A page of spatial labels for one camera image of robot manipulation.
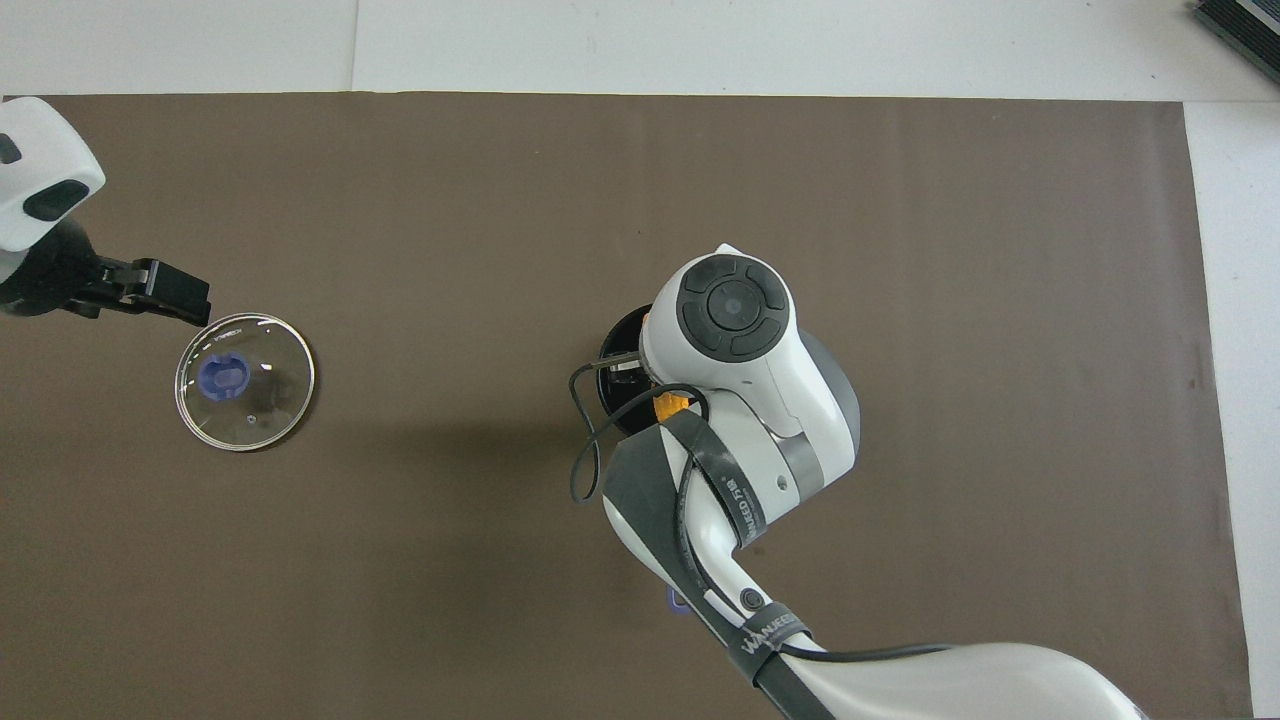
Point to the dark grey ribbed device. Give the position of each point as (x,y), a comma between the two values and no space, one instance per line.
(1245,30)

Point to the brown table mat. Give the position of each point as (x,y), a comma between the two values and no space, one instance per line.
(1000,250)

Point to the yellow corn cob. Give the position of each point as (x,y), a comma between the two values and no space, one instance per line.
(670,403)

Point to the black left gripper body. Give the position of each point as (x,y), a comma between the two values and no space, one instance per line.
(45,275)

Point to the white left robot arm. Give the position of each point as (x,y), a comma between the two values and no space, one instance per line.
(40,170)

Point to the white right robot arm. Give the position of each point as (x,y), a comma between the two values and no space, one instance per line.
(740,310)

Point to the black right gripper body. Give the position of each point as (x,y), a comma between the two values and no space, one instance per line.
(630,374)

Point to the glass lid with blue knob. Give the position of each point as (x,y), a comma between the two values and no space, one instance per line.
(228,377)

